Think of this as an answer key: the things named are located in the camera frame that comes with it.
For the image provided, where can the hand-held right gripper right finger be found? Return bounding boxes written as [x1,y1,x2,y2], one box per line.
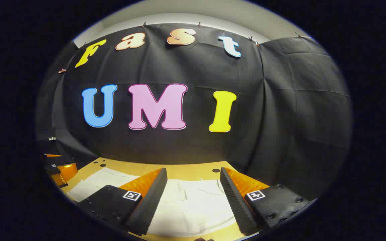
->
[220,167,311,236]

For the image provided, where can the black backdrop cloth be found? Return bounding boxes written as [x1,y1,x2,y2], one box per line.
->
[36,23,352,201]

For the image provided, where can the white jeans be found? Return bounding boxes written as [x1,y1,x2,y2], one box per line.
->
[66,167,239,237]

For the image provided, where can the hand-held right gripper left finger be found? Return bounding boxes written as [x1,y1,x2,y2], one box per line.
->
[78,167,168,236]

